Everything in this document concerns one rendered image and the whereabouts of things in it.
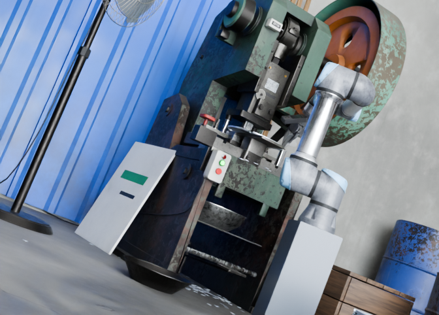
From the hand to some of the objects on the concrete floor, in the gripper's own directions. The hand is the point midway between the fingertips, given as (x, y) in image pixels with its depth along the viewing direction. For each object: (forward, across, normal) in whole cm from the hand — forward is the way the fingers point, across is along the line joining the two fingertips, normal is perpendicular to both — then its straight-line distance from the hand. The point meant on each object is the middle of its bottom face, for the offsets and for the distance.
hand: (282, 145), depth 329 cm
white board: (+96, +18, +42) cm, 107 cm away
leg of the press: (+88, 0, +36) cm, 95 cm away
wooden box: (+55, -70, -36) cm, 96 cm away
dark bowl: (+60, -59, +53) cm, 100 cm away
